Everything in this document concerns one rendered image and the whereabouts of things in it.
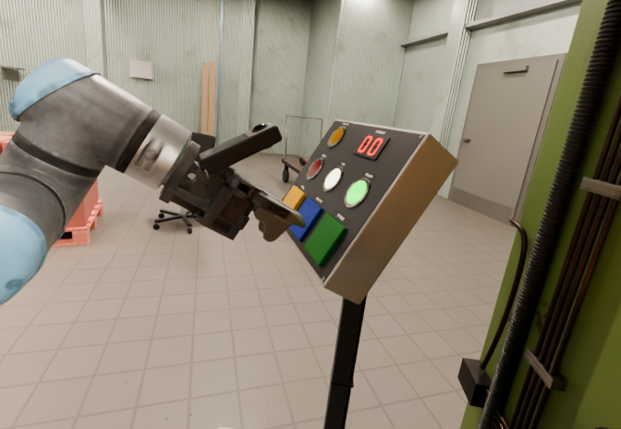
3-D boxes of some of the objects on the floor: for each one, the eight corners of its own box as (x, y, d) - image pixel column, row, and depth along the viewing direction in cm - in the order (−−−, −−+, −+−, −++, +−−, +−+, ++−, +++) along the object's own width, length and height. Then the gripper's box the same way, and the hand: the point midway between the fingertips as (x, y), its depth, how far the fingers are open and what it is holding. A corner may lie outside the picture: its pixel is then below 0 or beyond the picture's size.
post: (305, 557, 91) (360, 186, 64) (306, 538, 95) (359, 181, 68) (319, 559, 91) (381, 189, 64) (320, 541, 95) (379, 184, 67)
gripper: (160, 186, 48) (275, 246, 57) (153, 203, 40) (290, 271, 49) (191, 137, 47) (303, 205, 57) (192, 145, 39) (322, 224, 48)
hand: (300, 218), depth 52 cm, fingers closed
